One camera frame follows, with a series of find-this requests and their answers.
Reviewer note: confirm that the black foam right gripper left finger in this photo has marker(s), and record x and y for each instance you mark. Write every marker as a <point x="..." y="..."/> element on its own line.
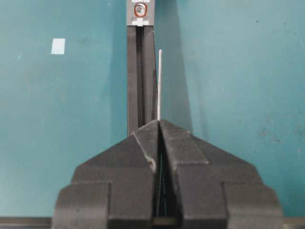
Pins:
<point x="115" y="189"/>

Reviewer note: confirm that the black aluminium extrusion rail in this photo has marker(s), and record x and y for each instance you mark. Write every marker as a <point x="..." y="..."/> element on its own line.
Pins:
<point x="141" y="77"/>

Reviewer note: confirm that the white tape marker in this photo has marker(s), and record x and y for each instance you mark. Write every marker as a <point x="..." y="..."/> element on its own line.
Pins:
<point x="58" y="46"/>

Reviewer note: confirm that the metal fitting with red label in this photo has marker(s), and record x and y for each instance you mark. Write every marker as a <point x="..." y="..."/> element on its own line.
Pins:
<point x="140" y="12"/>

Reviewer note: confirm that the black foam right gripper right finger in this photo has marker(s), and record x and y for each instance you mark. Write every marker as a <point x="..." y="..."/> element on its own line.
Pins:
<point x="215" y="189"/>

